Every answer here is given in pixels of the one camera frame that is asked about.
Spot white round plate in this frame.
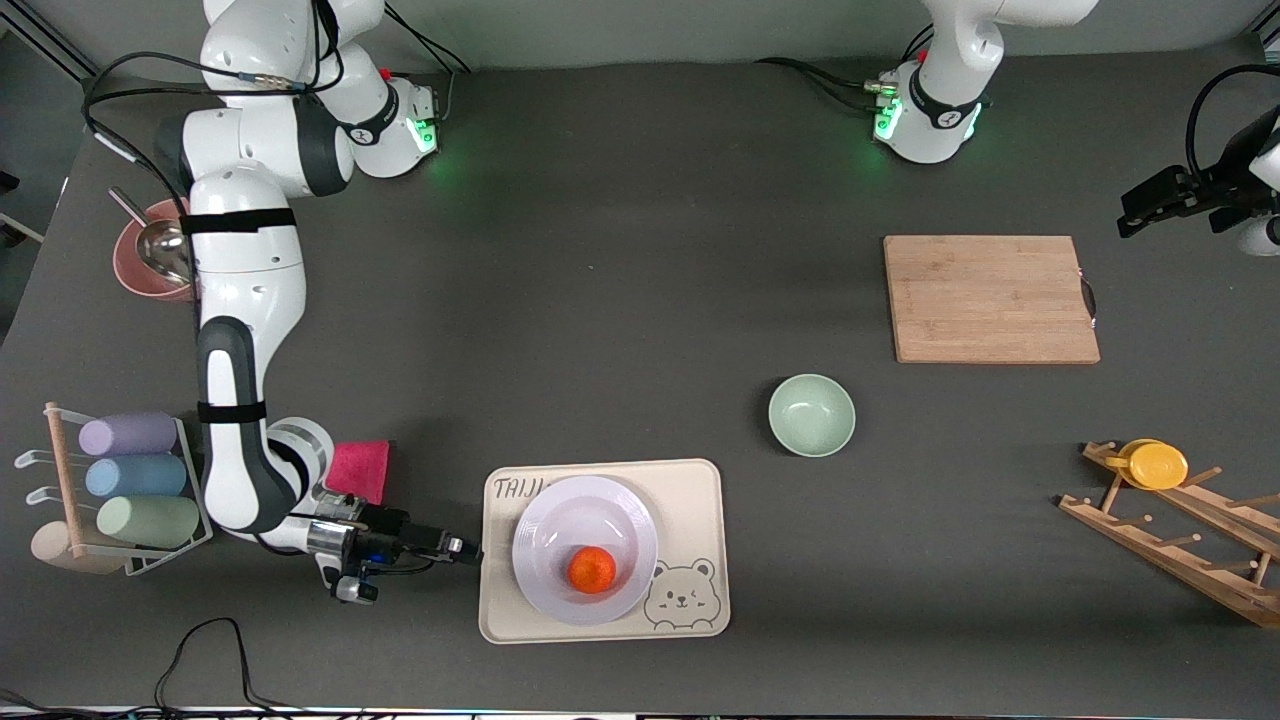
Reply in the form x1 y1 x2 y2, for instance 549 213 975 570
511 475 660 628

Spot orange fruit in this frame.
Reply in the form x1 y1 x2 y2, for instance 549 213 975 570
568 546 618 596

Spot pink folded cloth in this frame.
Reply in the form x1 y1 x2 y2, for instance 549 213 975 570
323 440 391 507

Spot wooden cutting board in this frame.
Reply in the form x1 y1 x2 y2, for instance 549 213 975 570
883 235 1101 365

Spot beige bear print tray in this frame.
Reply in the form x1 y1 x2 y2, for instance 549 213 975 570
478 458 731 645

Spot green cup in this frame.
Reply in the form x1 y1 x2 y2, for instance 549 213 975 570
96 495 201 550

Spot yellow cup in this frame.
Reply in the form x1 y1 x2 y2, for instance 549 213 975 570
1105 438 1190 491

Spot blue cup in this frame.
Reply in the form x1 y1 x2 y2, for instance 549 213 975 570
85 455 189 499

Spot purple cup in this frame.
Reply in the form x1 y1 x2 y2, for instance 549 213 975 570
78 411 179 458

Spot wooden peg drying rack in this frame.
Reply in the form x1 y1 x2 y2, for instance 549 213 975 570
1058 441 1280 630

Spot beige cup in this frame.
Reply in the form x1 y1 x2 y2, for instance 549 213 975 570
30 520 126 576

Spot pink bowl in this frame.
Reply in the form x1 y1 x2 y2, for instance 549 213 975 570
112 198 197 303

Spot metal scoop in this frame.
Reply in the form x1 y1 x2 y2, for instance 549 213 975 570
108 187 194 286

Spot light green bowl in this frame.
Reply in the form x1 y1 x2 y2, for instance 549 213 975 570
768 374 857 459

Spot black floor cable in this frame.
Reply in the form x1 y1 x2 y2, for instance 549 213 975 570
0 617 401 720

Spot white wire cup rack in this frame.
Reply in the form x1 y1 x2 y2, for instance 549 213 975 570
14 402 214 578

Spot black left arm base cables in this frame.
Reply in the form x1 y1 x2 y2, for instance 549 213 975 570
755 25 936 113

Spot black arm base cables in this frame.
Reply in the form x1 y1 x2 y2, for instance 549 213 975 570
380 5 477 77
755 25 936 113

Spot black right arm base cables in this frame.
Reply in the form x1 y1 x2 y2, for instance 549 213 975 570
380 5 477 77

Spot black metal frame profile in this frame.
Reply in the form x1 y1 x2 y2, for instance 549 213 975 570
0 5 107 80

